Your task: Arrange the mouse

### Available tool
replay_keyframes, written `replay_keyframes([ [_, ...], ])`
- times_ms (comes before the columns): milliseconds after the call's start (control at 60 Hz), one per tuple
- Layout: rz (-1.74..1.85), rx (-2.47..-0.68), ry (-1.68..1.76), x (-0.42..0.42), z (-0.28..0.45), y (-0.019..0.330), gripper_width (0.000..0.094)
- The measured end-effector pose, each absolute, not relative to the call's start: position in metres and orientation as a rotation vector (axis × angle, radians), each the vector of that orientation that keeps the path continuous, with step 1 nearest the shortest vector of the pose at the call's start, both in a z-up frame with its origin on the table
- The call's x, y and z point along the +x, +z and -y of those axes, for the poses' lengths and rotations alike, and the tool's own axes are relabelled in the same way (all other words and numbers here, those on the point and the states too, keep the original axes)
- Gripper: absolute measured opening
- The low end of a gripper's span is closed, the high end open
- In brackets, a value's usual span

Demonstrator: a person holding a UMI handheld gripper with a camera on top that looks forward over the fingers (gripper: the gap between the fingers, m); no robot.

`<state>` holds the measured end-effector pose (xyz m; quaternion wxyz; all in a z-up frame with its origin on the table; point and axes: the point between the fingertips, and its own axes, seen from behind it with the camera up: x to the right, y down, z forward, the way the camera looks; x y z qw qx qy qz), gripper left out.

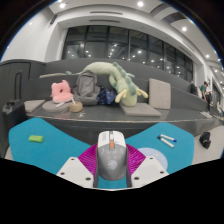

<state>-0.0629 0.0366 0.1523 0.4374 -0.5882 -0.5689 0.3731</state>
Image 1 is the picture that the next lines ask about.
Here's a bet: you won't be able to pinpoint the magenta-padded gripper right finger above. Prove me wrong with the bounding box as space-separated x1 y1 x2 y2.
125 143 170 188

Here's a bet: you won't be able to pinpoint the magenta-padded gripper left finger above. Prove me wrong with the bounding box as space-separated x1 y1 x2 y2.
56 143 100 188

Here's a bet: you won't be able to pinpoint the grey and white computer mouse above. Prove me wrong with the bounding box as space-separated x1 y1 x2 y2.
96 130 129 182

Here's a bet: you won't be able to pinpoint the round printed mouse pad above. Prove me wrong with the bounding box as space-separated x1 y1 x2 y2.
138 147 169 171

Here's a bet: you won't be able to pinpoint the black-capped white marker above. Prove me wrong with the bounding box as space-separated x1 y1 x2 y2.
157 136 175 149

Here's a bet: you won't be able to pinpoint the blue-capped white marker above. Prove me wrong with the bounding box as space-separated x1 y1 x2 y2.
160 133 178 143

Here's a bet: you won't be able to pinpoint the green eraser block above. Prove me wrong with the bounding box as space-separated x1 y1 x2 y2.
28 134 45 144

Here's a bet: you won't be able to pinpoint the flat grey seat cushion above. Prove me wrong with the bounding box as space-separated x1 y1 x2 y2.
119 102 163 118

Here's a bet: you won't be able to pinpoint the black bag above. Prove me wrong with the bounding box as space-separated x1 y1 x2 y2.
198 131 212 150

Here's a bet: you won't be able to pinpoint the round grey seat cushion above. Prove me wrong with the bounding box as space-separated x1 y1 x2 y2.
42 99 73 112

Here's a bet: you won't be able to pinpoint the upright beige cushion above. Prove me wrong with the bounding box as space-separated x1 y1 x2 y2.
148 78 172 110

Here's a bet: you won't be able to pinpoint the square grey seat cushion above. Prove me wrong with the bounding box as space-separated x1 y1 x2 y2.
23 99 46 114

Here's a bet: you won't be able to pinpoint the pink plush toy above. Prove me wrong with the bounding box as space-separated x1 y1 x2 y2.
50 79 75 104

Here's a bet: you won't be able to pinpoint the navy patterned bag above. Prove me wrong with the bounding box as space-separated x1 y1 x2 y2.
97 87 118 106

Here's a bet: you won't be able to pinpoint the black suitcase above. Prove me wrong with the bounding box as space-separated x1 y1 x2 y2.
1 69 28 134

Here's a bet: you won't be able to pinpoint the grey backpack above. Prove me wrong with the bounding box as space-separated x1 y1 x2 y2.
72 70 102 106

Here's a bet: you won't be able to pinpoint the green dragon plush toy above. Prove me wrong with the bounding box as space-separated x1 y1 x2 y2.
65 61 150 108

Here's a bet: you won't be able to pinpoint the person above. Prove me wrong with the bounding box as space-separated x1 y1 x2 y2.
199 81 213 111

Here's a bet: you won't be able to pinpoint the ceiling lights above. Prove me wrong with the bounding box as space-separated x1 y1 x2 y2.
28 1 212 59

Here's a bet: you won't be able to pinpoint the dark glass window wall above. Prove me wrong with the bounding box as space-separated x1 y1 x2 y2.
61 24 194 83

